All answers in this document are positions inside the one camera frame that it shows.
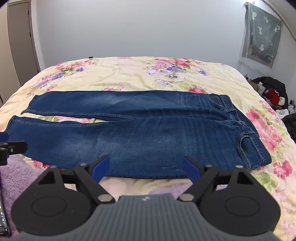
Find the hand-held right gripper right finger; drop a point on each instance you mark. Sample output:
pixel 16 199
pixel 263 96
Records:
pixel 190 167

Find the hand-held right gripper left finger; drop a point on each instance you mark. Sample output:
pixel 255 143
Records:
pixel 104 165

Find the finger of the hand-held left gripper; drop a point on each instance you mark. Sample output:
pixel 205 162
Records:
pixel 13 147

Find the blue denim pants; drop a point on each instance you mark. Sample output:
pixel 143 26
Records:
pixel 143 132

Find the purple fuzzy blanket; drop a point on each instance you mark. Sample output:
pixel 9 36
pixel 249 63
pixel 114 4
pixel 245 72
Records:
pixel 13 183

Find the dark flat object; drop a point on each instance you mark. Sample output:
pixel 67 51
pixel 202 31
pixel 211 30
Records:
pixel 3 217

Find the floral bed blanket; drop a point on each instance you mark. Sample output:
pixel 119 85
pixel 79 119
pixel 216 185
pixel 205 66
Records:
pixel 129 74

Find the beige door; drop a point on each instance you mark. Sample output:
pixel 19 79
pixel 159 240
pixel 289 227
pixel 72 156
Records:
pixel 22 41

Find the dark cloth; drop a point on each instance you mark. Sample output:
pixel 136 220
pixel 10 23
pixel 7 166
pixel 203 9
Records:
pixel 291 125

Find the red garment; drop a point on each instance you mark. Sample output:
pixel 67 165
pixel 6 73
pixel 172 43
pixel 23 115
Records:
pixel 272 95

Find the pile of clothes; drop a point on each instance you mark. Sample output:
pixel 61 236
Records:
pixel 275 83

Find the grey printed window curtain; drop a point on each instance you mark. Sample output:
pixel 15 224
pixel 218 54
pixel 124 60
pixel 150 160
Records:
pixel 263 32

